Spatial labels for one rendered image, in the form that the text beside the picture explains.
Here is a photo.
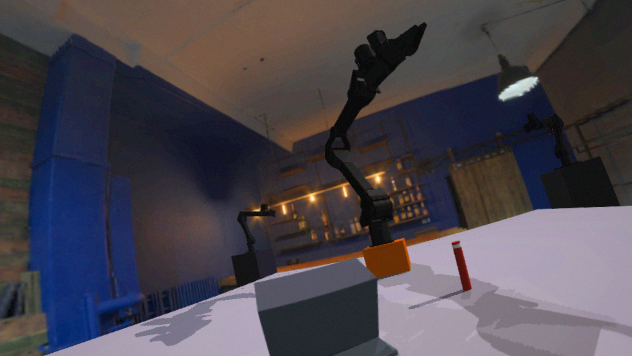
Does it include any dark red peg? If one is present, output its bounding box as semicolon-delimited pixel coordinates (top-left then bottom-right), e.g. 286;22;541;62
452;241;472;291

